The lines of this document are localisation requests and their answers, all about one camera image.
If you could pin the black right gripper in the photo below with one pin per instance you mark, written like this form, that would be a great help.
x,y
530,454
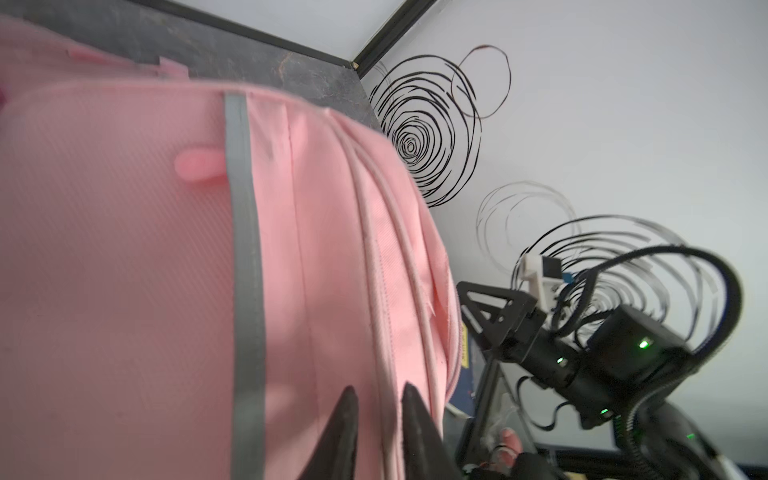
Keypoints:
x,y
627,351

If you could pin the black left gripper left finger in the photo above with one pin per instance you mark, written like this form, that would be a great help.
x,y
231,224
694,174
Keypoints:
x,y
334,456

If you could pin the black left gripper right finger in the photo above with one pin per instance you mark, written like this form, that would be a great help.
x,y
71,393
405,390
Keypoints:
x,y
424,454

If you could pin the pink student backpack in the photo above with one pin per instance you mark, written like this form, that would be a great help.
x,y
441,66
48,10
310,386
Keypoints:
x,y
193,271

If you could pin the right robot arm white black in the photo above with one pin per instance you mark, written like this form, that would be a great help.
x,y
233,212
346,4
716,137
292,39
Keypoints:
x,y
657,436

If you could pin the pink toy right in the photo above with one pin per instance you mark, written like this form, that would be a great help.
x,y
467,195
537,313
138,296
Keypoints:
x,y
510,445

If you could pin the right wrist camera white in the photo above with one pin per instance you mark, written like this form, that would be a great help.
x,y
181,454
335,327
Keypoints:
x,y
544,277

